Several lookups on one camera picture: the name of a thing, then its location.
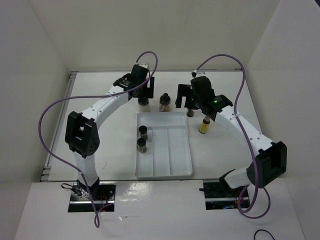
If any tall gold band grinder bottle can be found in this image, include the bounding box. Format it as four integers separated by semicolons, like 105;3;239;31
186;109;195;118

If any round stopper bottle white powder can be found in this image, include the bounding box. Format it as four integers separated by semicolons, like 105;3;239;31
138;97;151;113

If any black cap spice jar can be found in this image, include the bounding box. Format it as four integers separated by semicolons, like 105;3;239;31
138;125;148;140

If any dark spice jar black lid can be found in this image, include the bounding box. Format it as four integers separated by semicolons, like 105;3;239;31
137;137;147;154

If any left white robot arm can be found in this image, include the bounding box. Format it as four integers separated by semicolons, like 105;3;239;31
65;63;155;200

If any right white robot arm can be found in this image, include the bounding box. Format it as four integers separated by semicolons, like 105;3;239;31
175;76;288;197

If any round stopper bottle brown spice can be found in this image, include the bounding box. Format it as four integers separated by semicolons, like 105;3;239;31
159;92;171;112

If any yellow label cork top bottle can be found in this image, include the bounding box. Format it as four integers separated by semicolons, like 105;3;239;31
199;116;211;134

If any white compartment organizer tray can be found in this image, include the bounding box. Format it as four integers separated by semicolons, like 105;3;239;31
135;112;193;181

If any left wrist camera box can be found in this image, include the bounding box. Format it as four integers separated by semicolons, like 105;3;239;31
136;62;149;69

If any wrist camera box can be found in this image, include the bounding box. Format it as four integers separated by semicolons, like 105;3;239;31
191;70;206;78
136;62;149;69

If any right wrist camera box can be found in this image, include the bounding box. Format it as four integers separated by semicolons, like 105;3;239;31
191;70;206;78

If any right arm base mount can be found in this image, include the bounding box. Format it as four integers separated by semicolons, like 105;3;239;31
199;180;244;211

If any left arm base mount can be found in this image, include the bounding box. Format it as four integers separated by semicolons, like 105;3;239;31
61;181;116;213

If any thin black cable loop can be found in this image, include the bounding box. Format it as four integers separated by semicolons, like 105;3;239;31
254;229;276;240

